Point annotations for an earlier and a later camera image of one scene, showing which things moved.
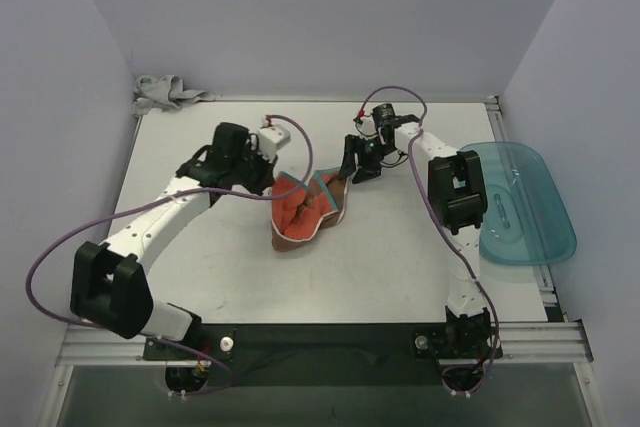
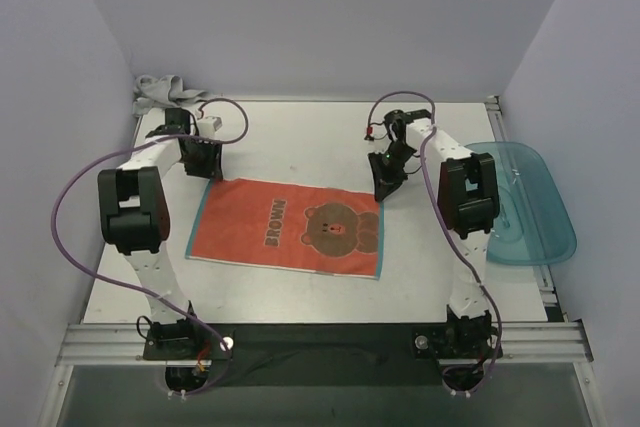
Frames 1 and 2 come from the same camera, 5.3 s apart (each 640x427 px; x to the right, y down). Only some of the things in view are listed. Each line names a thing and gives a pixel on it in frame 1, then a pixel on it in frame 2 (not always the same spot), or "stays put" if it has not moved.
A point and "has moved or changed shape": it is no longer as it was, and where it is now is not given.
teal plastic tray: [526, 221] stays put
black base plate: [326, 354] stays put
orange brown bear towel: [297, 219] has moved or changed shape
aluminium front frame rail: [547, 341] stays put
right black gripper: [370, 157] -> [385, 173]
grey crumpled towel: [165, 93] stays put
